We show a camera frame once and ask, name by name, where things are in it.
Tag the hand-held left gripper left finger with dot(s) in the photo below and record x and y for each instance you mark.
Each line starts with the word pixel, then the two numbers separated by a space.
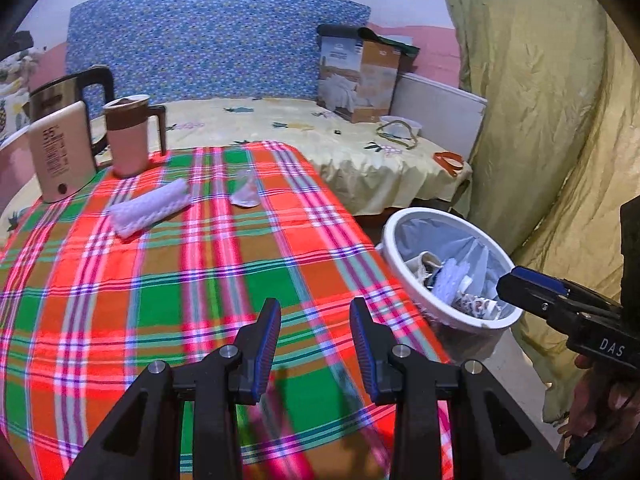
pixel 265 345

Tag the printed cardboard box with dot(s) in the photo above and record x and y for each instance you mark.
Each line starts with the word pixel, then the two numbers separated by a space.
pixel 370 80

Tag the pineapple print bedding pile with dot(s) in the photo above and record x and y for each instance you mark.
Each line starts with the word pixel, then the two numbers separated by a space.
pixel 10 110

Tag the white trash bin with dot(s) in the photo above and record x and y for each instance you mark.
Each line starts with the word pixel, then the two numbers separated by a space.
pixel 410 280

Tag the beige crumpled paper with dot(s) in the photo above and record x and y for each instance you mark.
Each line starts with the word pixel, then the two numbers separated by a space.
pixel 425 262

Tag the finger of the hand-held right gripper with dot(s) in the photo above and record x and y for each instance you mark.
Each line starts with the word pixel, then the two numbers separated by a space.
pixel 540 280

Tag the black bag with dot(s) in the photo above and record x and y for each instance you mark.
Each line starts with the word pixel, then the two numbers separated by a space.
pixel 22 40

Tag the grey plastic bin liner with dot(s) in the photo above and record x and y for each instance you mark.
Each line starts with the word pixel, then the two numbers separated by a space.
pixel 450 235

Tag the person's right hand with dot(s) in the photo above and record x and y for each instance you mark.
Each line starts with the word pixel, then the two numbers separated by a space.
pixel 590 400

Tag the printed wrapper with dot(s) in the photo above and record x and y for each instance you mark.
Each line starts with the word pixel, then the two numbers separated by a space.
pixel 480 307

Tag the blue patterned board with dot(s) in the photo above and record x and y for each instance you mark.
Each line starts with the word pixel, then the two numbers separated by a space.
pixel 200 45

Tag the yellow printed bed sheet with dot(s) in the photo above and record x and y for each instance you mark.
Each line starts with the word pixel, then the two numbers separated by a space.
pixel 350 160

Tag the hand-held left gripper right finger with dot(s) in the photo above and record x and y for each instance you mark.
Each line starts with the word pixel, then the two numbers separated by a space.
pixel 362 350

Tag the steel electric kettle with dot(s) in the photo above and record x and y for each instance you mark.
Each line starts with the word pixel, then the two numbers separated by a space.
pixel 55 95

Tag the crumpled clear plastic cup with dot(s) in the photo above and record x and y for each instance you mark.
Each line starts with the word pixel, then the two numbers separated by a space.
pixel 245 195

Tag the yellow-green curtain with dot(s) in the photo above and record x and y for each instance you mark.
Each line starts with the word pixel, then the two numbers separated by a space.
pixel 540 110

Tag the white foam sleeve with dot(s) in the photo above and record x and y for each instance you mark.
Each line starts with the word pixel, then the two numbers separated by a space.
pixel 450 280
pixel 150 207

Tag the white bowl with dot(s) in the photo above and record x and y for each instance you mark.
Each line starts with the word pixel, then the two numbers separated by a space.
pixel 400 130

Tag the plaid tablecloth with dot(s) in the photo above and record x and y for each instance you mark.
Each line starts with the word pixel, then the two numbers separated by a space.
pixel 150 285

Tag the pink mug with brown lid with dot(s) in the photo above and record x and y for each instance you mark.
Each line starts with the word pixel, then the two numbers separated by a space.
pixel 127 145

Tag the white panel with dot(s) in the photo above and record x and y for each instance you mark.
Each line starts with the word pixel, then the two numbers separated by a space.
pixel 440 110

